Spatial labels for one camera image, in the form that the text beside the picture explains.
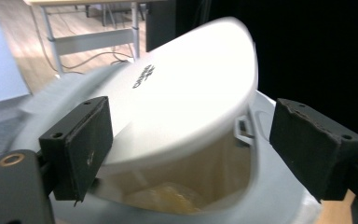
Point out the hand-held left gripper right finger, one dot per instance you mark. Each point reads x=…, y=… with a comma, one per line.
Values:
x=310, y=149

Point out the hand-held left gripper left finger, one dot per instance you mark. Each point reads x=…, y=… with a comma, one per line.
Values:
x=84, y=146

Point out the white rice cooker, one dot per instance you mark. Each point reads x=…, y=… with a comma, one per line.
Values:
x=192, y=93

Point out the white bin lid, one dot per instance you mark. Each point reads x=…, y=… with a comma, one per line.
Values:
x=317, y=49

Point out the white desk frame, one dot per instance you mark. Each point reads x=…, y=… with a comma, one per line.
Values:
x=90, y=37

